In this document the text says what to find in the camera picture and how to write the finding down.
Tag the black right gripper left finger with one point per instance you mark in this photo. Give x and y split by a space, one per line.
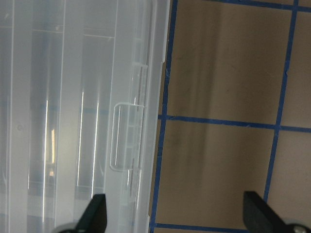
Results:
94 218

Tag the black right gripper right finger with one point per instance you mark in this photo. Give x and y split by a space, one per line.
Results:
258 217

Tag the clear plastic box lid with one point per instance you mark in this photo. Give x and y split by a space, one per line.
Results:
79 96

